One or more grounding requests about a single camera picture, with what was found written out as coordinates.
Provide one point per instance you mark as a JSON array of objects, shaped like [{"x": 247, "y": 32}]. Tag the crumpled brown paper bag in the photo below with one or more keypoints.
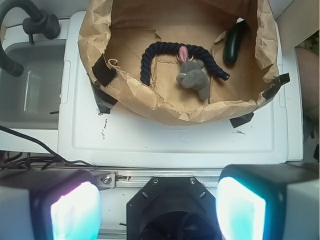
[{"x": 140, "y": 39}]

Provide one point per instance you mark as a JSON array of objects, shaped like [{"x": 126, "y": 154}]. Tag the black octagonal mount plate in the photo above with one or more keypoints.
[{"x": 172, "y": 211}]

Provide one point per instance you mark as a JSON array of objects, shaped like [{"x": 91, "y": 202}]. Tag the aluminium frame rail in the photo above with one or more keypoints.
[{"x": 110, "y": 178}]

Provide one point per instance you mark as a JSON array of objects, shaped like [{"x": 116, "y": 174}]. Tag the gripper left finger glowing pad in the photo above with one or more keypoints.
[{"x": 52, "y": 204}]

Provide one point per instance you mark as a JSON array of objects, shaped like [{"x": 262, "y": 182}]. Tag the white plastic tray lid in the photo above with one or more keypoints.
[{"x": 120, "y": 139}]

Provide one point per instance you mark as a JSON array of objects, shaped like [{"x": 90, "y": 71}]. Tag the dark green toy cucumber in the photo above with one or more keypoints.
[{"x": 233, "y": 42}]

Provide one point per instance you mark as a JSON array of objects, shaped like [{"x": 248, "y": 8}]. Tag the black tape piece left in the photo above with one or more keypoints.
[{"x": 104, "y": 75}]

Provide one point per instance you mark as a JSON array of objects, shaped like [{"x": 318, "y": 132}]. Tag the grey toy sink basin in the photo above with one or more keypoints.
[{"x": 32, "y": 100}]

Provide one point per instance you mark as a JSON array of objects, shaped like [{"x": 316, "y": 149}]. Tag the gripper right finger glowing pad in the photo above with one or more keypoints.
[{"x": 269, "y": 201}]

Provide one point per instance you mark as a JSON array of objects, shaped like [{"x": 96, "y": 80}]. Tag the black tape piece right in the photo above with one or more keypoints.
[{"x": 266, "y": 97}]

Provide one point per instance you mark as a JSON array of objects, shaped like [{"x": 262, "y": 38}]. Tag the black tape piece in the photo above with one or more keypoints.
[
  {"x": 104, "y": 75},
  {"x": 266, "y": 97}
]

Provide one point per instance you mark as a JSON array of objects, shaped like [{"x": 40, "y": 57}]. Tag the grey plush bunny toy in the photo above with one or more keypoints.
[{"x": 191, "y": 75}]

